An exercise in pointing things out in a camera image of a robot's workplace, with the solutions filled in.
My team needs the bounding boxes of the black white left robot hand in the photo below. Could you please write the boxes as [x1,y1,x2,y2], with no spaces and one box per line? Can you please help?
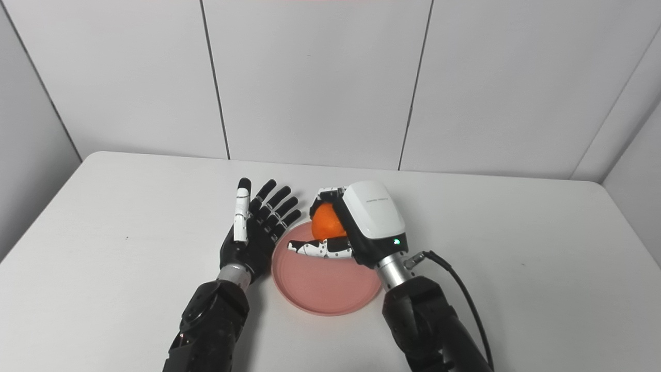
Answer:
[219,177,302,284]

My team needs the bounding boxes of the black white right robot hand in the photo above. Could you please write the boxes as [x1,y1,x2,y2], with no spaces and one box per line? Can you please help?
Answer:
[287,180,408,269]

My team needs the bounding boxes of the orange fruit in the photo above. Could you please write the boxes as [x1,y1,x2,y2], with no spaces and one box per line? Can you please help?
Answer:
[311,203,348,241]

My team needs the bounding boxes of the pink round plate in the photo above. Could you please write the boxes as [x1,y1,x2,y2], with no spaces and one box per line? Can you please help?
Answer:
[271,221,384,316]

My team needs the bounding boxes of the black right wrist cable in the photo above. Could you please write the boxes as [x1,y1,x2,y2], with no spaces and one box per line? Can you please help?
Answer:
[404,250,495,370]

